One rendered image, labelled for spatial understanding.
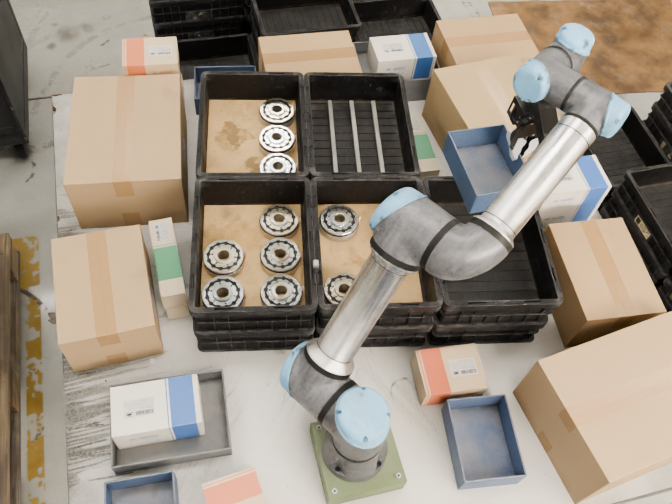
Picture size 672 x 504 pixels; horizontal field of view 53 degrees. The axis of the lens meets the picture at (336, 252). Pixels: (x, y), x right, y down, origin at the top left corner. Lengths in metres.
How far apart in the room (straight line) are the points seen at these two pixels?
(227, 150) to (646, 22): 2.92
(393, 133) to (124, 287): 0.91
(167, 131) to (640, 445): 1.42
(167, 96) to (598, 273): 1.29
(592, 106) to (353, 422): 0.77
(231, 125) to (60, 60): 1.71
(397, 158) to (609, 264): 0.65
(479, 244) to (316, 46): 1.19
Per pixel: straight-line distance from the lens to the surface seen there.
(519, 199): 1.30
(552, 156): 1.33
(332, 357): 1.43
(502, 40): 2.44
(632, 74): 3.96
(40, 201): 3.06
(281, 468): 1.68
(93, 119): 2.03
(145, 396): 1.66
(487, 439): 1.77
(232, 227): 1.82
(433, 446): 1.73
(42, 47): 3.73
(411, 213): 1.28
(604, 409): 1.68
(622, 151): 3.12
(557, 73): 1.40
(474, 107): 2.11
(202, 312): 1.58
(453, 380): 1.72
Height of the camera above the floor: 2.32
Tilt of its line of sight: 57 degrees down
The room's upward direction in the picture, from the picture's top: 8 degrees clockwise
